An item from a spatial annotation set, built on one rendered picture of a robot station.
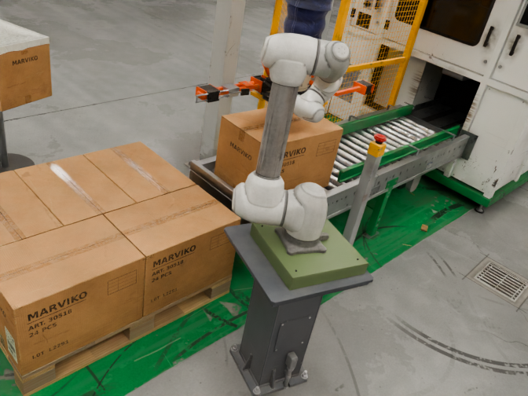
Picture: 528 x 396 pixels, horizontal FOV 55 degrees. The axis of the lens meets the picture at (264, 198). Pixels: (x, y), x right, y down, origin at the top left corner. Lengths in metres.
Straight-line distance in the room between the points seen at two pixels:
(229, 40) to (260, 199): 1.95
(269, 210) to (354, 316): 1.31
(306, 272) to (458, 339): 1.50
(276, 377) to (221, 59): 2.25
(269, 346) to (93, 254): 0.90
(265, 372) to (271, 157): 1.10
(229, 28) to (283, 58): 1.90
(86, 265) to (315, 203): 1.05
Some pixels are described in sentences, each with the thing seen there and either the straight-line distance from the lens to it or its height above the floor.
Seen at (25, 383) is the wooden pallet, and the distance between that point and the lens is 2.57.
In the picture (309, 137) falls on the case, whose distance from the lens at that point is 2.83.
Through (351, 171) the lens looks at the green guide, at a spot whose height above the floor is 0.61.
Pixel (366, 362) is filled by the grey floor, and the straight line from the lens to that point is 2.94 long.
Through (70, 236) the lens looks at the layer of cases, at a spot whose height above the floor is 0.54.
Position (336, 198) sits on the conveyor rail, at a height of 0.55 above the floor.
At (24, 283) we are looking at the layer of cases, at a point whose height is 0.54.
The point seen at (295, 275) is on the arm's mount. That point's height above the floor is 0.82.
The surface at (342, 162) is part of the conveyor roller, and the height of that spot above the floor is 0.53.
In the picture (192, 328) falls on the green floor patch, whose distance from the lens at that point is 2.86.
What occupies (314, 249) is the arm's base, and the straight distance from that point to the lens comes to 2.16.
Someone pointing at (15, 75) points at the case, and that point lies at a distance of 3.57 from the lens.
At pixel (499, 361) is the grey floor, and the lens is 3.35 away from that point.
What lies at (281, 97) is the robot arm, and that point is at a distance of 1.91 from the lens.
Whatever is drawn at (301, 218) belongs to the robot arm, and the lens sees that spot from 2.05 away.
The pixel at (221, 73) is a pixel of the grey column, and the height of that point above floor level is 0.85.
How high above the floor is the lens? 2.10
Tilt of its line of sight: 32 degrees down
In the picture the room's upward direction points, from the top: 11 degrees clockwise
